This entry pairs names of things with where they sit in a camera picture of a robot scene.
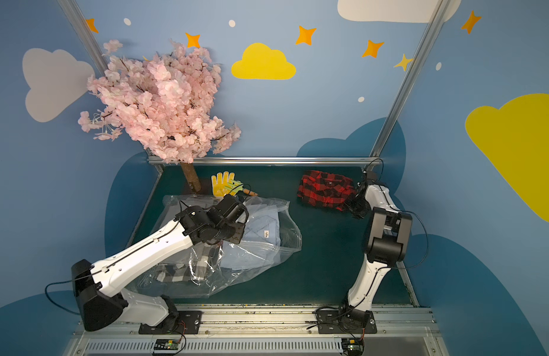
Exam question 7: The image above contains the clear plastic vacuum bag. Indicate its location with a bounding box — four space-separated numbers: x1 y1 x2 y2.
127 197 302 299

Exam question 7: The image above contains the light blue shirt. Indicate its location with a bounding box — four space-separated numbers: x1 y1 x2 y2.
220 208 280 271

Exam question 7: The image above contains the red black plaid shirt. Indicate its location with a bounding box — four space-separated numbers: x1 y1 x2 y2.
297 170 356 212

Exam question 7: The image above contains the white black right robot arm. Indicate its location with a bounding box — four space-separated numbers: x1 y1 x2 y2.
343 180 412 323

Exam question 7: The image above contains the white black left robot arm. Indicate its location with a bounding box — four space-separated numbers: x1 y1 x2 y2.
71 194 249 335

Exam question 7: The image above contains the grey white plaid shirt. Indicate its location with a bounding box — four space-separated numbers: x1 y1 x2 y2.
156 243 221 284

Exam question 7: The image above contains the yellow hand-shaped clapper toy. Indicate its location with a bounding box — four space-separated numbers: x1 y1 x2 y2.
211 171 258 198

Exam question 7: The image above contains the pink blossom artificial tree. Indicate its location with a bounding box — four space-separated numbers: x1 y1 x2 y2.
78 39 241 192

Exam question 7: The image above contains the left green circuit board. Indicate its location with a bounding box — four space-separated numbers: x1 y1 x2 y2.
151 338 183 355

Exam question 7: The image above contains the green circuit board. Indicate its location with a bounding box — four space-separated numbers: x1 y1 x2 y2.
341 338 364 356
151 338 183 355

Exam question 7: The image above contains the right green circuit board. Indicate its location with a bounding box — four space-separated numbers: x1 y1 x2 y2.
341 338 364 356

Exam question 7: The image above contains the aluminium table frame rail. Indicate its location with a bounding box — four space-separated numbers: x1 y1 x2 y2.
193 156 383 166

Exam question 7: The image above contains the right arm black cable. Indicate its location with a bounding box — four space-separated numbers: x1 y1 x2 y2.
398 210 430 271

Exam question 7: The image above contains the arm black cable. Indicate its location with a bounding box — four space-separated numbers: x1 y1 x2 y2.
398 210 430 271
44 279 82 317

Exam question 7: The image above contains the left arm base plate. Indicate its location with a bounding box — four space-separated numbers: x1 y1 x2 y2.
138 311 203 335

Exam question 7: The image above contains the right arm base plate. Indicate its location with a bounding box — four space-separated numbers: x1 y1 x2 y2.
315 309 378 335

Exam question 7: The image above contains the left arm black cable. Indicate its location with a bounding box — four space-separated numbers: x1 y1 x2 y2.
44 279 82 317

